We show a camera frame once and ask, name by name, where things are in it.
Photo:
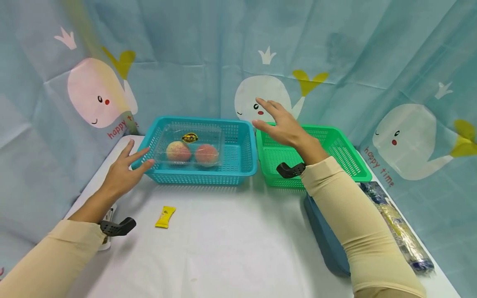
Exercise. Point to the person's right hand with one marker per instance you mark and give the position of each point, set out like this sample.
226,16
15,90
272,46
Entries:
288,130

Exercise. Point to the person's right forearm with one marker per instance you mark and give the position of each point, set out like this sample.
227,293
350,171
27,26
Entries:
357,223

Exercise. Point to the person's right middle finger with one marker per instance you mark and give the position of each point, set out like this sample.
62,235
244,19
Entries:
278,106

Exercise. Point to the black wrist band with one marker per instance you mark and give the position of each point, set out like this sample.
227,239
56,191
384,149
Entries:
117,227
288,170

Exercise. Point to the person's left middle finger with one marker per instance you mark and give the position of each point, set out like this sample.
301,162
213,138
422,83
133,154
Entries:
129,148

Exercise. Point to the blue plastic basket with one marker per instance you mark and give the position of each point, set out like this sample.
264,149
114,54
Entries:
238,161

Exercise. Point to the long blue and yellow packet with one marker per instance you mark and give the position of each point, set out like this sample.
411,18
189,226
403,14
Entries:
402,231

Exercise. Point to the green plastic basket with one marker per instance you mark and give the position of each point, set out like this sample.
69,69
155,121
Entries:
335,145

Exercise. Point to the clear plastic clamshell box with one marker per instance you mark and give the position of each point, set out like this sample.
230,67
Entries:
193,132

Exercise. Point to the person's right thumb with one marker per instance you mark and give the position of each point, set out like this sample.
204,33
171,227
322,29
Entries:
264,125

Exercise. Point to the yellow snack packet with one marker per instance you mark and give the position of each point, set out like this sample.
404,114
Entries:
165,217

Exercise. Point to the peach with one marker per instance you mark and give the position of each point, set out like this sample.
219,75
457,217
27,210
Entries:
207,155
178,151

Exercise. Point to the person's left index finger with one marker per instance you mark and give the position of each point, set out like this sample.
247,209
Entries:
140,155

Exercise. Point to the person's left hand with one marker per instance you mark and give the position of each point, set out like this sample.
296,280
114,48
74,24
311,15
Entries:
119,176

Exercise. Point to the person's left thumb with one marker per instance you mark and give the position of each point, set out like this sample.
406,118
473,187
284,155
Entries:
143,165

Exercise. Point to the person's left forearm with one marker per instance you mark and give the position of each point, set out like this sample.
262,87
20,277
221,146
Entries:
52,260

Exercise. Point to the person's right index finger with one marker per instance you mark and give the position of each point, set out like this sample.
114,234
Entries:
266,107

